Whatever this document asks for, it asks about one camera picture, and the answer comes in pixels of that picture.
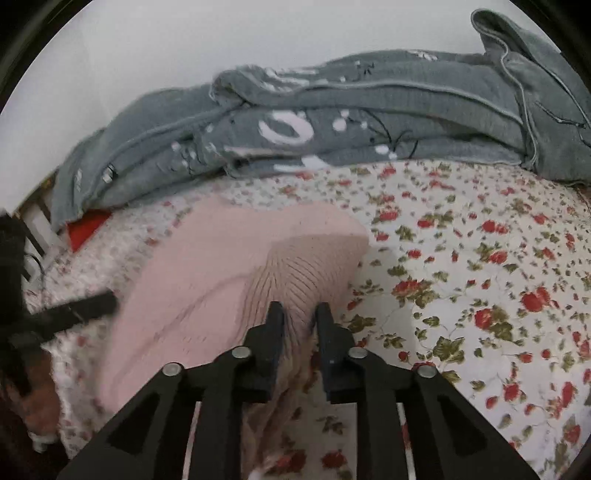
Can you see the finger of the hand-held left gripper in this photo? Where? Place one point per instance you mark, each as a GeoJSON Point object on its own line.
{"type": "Point", "coordinates": [78, 310]}

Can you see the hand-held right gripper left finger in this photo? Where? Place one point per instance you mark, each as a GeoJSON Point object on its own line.
{"type": "Point", "coordinates": [275, 332]}

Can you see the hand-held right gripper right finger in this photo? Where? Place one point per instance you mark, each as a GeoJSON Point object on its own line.
{"type": "Point", "coordinates": [323, 337]}

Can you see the pink knit garment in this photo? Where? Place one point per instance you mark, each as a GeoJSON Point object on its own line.
{"type": "Point", "coordinates": [212, 277]}

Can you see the person's left hand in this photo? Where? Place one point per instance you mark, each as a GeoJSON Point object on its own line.
{"type": "Point", "coordinates": [41, 401]}

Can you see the wooden slatted headboard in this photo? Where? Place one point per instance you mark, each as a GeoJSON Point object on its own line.
{"type": "Point", "coordinates": [39, 217]}

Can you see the red cloth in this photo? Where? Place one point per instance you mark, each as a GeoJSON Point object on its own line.
{"type": "Point", "coordinates": [85, 228]}

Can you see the floral bed sheet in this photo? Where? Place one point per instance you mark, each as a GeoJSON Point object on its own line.
{"type": "Point", "coordinates": [485, 300]}

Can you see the grey printed blanket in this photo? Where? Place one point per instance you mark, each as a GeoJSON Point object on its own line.
{"type": "Point", "coordinates": [369, 115]}

